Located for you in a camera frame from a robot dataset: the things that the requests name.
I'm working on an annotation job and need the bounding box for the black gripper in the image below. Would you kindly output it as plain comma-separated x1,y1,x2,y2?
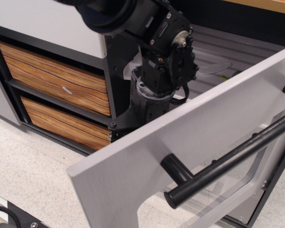
108,68,175,143

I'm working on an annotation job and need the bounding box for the grey oven door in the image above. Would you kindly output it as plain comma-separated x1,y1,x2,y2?
67,49,285,228

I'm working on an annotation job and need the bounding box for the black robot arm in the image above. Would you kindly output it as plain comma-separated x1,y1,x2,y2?
64,0,198,142

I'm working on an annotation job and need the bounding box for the lower wood grain drawer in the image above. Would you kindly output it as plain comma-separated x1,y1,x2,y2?
21,96,110,151

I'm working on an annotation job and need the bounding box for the wood grain drawer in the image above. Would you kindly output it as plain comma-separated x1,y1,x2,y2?
0,39,111,117
21,96,110,151

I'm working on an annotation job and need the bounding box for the upper wood grain drawer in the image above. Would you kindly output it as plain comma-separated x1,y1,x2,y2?
0,39,111,117

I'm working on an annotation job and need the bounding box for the grey toy kitchen cabinet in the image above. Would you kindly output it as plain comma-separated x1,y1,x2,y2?
0,0,285,228

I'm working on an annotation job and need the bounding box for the black oven door handle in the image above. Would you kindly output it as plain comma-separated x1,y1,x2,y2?
160,80,285,210

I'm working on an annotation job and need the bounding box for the green handled tool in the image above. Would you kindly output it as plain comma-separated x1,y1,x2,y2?
221,71,242,82

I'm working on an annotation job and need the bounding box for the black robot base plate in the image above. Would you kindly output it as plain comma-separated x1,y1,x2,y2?
7,201,49,228

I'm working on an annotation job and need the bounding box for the black braided cable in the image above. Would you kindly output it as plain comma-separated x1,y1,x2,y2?
0,204,21,228

